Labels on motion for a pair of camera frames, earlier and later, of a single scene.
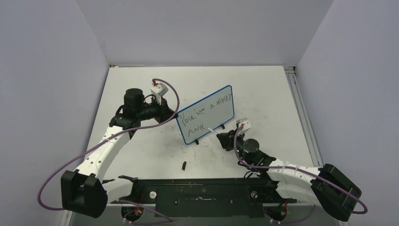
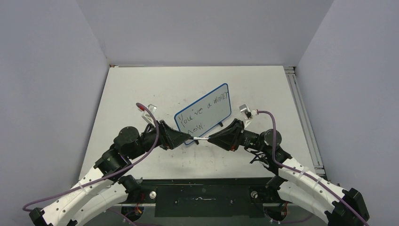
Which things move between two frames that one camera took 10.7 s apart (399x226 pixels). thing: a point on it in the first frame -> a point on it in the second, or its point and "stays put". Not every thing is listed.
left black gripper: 164,112 -> 171,138
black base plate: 203,197 stays put
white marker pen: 212,130 -> 195,138
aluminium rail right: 291,74 stays put
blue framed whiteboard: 211,112 stays put
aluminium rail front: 206,204 stays put
